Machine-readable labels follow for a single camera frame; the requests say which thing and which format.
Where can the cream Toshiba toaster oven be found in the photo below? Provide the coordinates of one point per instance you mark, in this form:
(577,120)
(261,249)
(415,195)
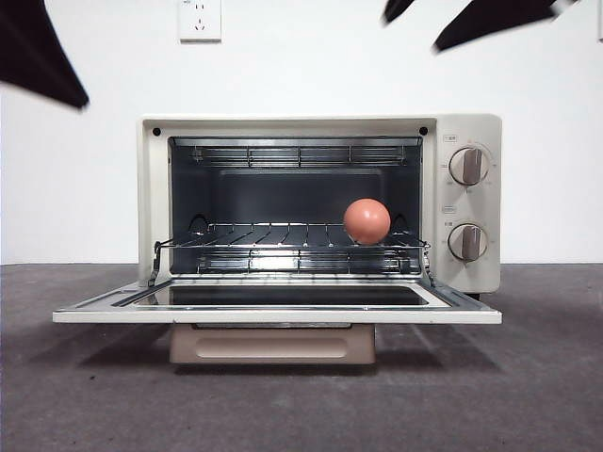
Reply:
(492,212)

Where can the brown egg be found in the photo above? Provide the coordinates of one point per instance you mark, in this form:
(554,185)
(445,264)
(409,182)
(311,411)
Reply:
(367,221)

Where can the cream oven knob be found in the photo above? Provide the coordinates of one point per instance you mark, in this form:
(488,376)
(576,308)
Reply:
(467,242)
(468,166)

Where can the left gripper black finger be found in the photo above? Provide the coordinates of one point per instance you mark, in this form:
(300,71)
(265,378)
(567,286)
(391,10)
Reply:
(33,52)

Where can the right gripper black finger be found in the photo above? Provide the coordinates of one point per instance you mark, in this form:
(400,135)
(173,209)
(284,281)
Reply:
(398,8)
(509,19)

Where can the white wall socket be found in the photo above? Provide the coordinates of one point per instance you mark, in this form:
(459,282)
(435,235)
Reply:
(200,28)

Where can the cream glass oven door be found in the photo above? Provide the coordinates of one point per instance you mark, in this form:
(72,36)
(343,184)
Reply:
(282,316)

